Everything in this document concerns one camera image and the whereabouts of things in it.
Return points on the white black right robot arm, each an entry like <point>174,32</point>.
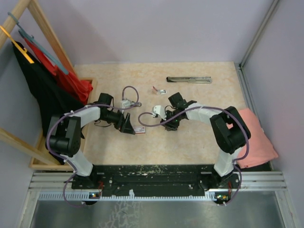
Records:
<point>230,131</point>

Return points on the large black chrome stapler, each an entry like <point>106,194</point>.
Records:
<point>199,80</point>

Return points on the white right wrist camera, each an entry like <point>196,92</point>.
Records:
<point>159,111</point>

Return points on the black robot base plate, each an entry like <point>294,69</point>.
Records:
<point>153,180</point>

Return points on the pink folded cloth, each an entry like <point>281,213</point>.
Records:
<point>261,149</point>

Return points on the red hanging garment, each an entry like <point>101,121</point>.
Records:
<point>79,89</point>

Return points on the yellow clothes hanger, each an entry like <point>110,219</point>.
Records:
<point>23,51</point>

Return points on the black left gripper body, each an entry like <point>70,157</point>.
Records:
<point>118,122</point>

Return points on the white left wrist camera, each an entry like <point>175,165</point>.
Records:
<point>126,103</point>

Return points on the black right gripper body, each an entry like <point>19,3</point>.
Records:
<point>173,123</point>

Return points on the wooden clothes rack frame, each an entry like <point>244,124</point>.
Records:
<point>42,159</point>

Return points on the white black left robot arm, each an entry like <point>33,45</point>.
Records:
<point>65,132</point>

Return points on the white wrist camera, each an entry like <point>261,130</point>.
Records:
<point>126,103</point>
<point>159,111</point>

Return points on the teal clothes hanger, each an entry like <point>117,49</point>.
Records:
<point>35,45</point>

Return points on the red white staple box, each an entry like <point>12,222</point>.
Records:
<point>139,129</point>

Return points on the aluminium rail frame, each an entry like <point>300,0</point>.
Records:
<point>58,185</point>

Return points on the black hanging garment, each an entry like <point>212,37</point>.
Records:
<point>52,100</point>

